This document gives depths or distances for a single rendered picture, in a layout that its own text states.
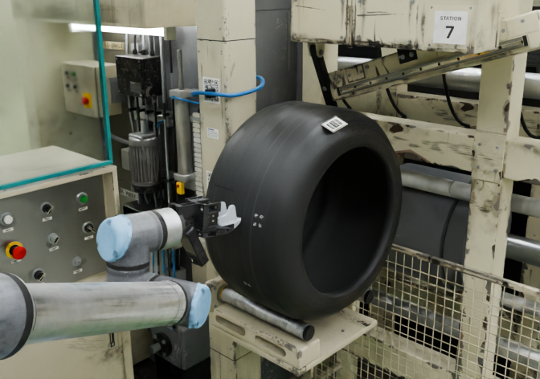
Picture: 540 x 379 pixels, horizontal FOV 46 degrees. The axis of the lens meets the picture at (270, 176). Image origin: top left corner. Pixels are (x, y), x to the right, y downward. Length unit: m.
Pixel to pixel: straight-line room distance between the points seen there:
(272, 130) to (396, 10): 0.46
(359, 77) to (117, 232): 1.00
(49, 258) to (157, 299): 0.91
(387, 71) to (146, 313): 1.12
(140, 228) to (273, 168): 0.38
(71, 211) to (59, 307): 1.09
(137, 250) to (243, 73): 0.74
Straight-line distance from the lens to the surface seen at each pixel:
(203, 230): 1.46
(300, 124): 1.61
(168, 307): 1.21
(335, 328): 1.99
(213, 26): 1.85
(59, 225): 2.04
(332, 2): 1.89
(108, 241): 1.34
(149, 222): 1.36
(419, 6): 1.73
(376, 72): 1.97
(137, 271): 1.36
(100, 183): 2.08
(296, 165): 1.54
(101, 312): 1.05
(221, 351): 2.20
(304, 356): 1.79
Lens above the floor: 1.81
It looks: 17 degrees down
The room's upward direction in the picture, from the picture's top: 1 degrees counter-clockwise
